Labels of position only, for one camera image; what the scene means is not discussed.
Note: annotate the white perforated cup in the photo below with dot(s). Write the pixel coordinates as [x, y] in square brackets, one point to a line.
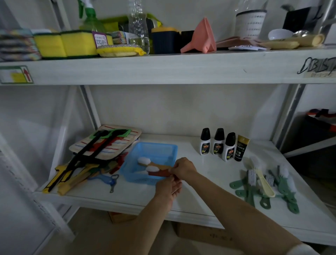
[249, 25]

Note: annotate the black tongs green card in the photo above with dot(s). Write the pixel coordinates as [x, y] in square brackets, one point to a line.
[78, 160]

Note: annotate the white perforated card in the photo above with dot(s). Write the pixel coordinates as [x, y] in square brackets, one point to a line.
[246, 47]

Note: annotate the navy container yellow lid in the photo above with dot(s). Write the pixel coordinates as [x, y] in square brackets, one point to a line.
[165, 40]

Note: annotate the pink plastic funnel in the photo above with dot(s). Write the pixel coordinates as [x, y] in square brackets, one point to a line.
[203, 39]

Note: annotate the dark bag orange trim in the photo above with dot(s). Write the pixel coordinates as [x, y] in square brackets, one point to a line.
[315, 136]

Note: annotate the pack of yellow green sponges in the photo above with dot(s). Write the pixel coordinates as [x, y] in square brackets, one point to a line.
[50, 46]

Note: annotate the pink flat plastic tray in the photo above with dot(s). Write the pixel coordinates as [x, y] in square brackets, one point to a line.
[233, 42]

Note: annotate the colourful striped scouring pads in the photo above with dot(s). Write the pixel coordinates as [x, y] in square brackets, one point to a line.
[120, 38]

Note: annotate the black box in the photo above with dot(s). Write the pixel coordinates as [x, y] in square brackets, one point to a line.
[187, 39]

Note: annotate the striped cream pot holder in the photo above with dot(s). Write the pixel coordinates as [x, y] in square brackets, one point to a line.
[126, 147]

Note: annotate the person's right forearm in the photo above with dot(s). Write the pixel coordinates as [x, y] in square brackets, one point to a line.
[236, 207]

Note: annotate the person's left hand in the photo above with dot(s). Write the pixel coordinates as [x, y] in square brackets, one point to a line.
[168, 189]

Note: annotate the blue plastic basket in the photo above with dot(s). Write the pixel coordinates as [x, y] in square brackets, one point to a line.
[157, 148]

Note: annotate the white black-capped bottle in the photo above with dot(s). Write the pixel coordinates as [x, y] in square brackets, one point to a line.
[218, 143]
[229, 148]
[205, 143]

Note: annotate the stack of striped dishcloths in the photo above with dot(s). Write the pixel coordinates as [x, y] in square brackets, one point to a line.
[18, 46]

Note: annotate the large cardboard box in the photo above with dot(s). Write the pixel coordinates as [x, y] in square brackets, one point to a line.
[204, 232]

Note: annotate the green spray bottle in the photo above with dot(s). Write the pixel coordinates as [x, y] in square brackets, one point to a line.
[92, 22]

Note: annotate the person's left forearm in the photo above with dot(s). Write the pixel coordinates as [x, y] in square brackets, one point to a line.
[141, 228]

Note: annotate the yellow flat sponge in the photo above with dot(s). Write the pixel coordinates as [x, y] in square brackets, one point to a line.
[282, 45]

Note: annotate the white bowl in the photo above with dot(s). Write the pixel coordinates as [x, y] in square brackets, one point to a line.
[279, 34]

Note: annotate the green yellow red sticker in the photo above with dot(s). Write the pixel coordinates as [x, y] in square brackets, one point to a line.
[15, 74]

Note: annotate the yellow scouring cloth pack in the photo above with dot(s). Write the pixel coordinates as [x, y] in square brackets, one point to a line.
[118, 51]

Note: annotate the clear plastic bottle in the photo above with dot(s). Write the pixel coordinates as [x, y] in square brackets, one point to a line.
[139, 29]

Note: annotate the pile of colourful plastic utensils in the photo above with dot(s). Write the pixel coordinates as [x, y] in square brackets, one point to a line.
[118, 164]

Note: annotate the person's right hand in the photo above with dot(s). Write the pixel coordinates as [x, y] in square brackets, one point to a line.
[183, 169]

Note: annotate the clear plastic wrap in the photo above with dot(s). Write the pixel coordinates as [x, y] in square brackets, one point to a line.
[252, 5]

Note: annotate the black gold tube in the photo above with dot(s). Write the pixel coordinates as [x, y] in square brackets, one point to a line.
[241, 149]

